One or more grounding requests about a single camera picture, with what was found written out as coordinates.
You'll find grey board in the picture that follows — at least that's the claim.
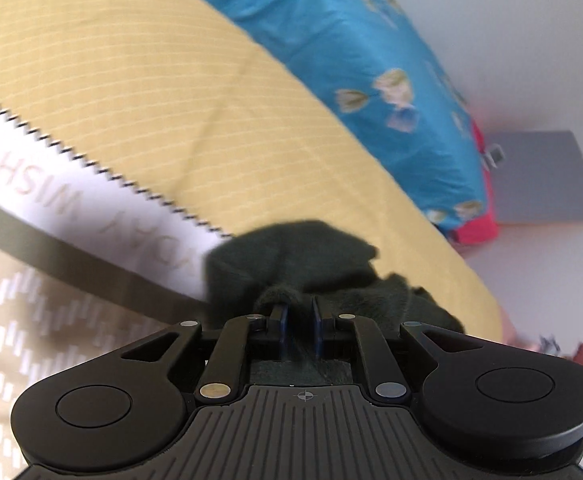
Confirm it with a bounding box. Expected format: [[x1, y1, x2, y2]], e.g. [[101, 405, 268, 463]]
[[486, 130, 583, 224]]

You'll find blue floral quilt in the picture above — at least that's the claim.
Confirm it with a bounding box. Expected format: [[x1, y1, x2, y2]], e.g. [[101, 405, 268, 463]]
[[170, 0, 488, 241]]

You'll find dark green sweater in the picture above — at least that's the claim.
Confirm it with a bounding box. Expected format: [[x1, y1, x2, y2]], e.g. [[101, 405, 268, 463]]
[[202, 219, 467, 387]]

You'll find small pink object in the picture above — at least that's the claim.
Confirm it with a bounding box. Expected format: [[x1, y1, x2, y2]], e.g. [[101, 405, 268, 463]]
[[537, 334, 583, 367]]

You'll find yellow patterned blanket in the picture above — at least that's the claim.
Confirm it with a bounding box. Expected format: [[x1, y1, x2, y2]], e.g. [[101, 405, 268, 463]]
[[0, 0, 505, 480]]

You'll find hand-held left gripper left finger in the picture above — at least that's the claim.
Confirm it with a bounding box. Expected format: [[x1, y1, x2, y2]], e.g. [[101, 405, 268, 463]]
[[120, 312, 292, 402]]

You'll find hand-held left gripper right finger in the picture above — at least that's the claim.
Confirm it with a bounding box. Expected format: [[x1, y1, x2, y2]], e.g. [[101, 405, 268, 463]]
[[311, 296, 468, 404]]

